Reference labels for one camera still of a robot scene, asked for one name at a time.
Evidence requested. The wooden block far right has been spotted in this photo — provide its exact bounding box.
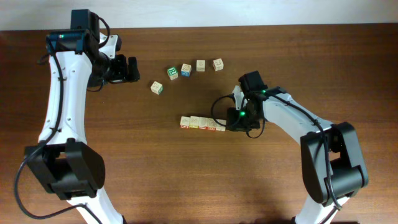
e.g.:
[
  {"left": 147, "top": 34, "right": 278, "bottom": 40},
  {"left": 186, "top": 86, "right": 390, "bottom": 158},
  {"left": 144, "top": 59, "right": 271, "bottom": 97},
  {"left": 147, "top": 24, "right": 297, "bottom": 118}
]
[{"left": 213, "top": 58, "right": 224, "bottom": 71}]

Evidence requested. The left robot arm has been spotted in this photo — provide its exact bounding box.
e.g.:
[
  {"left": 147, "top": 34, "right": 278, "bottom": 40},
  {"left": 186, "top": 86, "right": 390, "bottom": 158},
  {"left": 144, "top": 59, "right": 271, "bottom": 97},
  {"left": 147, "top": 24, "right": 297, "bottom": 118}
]
[{"left": 22, "top": 9, "right": 140, "bottom": 223}]

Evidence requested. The wooden block red side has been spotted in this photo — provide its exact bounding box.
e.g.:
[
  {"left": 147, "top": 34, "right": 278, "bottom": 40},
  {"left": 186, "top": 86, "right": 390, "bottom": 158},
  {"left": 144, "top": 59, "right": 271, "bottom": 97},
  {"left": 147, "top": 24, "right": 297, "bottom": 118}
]
[{"left": 180, "top": 116, "right": 190, "bottom": 129}]

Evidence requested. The wooden block red edge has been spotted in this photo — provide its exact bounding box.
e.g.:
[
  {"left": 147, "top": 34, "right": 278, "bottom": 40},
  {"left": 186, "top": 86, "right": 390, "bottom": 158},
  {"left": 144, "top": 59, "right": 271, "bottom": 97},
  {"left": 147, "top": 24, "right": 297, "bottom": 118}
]
[{"left": 198, "top": 117, "right": 208, "bottom": 129}]

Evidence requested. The plain wooden block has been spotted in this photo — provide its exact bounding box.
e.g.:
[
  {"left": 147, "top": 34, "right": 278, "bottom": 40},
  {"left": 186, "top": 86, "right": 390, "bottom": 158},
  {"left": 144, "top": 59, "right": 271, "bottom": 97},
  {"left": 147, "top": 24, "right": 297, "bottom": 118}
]
[{"left": 196, "top": 60, "right": 206, "bottom": 72}]

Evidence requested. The green R letter block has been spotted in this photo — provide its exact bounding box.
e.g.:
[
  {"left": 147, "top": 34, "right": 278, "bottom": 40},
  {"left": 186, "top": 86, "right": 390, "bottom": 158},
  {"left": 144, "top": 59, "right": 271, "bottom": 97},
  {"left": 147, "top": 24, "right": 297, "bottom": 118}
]
[{"left": 167, "top": 67, "right": 178, "bottom": 80}]

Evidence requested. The wooden block blue side snail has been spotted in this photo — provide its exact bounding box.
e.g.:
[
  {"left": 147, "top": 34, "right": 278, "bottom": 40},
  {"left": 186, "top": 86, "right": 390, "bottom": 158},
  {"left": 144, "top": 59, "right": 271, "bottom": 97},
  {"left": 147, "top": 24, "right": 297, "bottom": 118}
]
[{"left": 181, "top": 63, "right": 192, "bottom": 77}]

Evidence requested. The wooden block green side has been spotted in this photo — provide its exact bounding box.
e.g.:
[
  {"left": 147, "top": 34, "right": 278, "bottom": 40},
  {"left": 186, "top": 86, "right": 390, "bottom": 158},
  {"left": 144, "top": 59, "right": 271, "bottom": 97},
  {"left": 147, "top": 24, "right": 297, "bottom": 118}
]
[{"left": 150, "top": 81, "right": 164, "bottom": 95}]

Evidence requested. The wooden block yellow side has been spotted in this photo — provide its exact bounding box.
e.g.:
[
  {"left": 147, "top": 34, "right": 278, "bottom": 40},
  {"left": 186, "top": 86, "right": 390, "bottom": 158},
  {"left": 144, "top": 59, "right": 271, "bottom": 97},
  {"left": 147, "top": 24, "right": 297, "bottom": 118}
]
[{"left": 189, "top": 116, "right": 200, "bottom": 129}]

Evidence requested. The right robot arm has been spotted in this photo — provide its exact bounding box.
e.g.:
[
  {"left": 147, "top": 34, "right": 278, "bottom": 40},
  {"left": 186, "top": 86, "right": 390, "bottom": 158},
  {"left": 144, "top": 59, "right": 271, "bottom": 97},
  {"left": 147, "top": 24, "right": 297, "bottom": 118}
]
[{"left": 226, "top": 71, "right": 369, "bottom": 223}]

